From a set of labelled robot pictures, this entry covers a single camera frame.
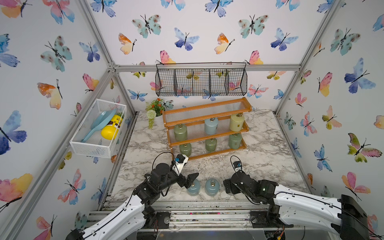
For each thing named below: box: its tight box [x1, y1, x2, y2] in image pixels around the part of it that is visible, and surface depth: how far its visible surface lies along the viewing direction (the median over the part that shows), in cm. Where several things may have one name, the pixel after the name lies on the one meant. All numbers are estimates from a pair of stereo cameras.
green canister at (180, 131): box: [173, 124, 188, 142], surface depth 84 cm
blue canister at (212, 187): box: [205, 178, 220, 197], surface depth 80 cm
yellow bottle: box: [101, 112, 125, 140], surface depth 71 cm
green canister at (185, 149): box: [179, 143, 192, 157], surface depth 93 cm
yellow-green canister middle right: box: [229, 113, 245, 132], surface depth 88 cm
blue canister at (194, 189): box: [187, 179, 201, 197], surface depth 79 cm
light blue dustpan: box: [80, 109, 117, 143], surface depth 70 cm
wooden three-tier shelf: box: [162, 97, 253, 161], surface depth 90 cm
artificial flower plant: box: [145, 98, 166, 129], surface depth 105 cm
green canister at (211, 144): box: [205, 138, 218, 152], surface depth 95 cm
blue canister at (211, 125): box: [204, 117, 219, 135], surface depth 86 cm
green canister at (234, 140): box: [228, 133, 242, 149], surface depth 96 cm
